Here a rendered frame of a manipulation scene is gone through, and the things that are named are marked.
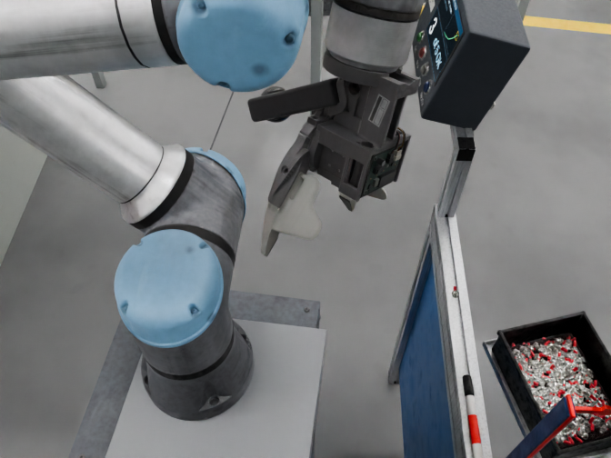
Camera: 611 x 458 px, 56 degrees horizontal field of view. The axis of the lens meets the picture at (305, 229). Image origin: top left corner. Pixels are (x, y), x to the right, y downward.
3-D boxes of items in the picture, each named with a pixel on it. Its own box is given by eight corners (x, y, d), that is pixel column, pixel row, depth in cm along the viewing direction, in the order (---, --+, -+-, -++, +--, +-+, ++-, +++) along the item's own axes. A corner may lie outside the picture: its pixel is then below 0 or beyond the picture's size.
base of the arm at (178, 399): (124, 400, 77) (101, 367, 70) (175, 307, 86) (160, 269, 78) (227, 435, 74) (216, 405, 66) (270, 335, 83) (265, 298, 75)
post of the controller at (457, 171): (453, 217, 119) (475, 148, 103) (438, 217, 119) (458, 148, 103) (452, 206, 121) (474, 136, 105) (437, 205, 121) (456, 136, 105)
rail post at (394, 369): (401, 383, 187) (448, 242, 125) (388, 383, 187) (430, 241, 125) (400, 373, 189) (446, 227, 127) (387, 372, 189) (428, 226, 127)
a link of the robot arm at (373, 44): (315, -3, 49) (369, -7, 54) (305, 51, 51) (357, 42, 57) (388, 25, 45) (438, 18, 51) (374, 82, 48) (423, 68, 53)
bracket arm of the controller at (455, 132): (472, 161, 105) (475, 149, 103) (455, 161, 105) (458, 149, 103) (456, 78, 120) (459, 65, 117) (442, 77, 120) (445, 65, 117)
